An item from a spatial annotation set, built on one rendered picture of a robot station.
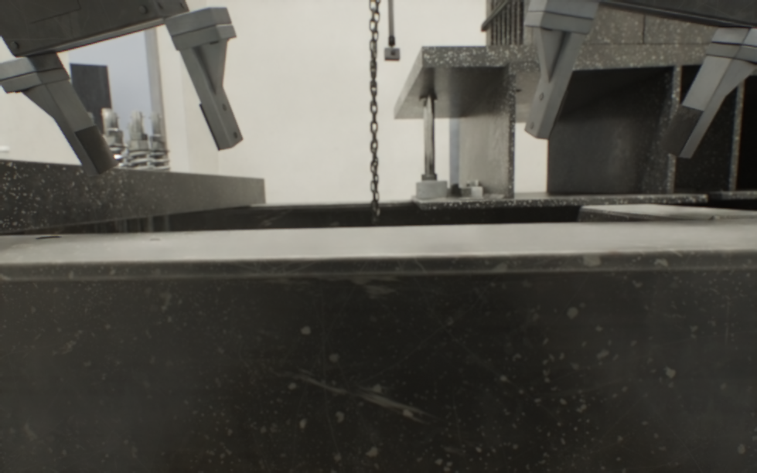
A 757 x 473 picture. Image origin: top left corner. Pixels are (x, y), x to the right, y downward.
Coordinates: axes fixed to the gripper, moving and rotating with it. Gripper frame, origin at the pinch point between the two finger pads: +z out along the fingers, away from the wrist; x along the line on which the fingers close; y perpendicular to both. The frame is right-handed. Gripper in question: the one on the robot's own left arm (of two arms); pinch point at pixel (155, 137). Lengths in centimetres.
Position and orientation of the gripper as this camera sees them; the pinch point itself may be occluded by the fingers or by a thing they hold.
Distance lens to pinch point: 40.7
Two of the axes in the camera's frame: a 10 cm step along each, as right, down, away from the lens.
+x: -9.8, 1.4, 1.7
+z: 2.0, 8.5, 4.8
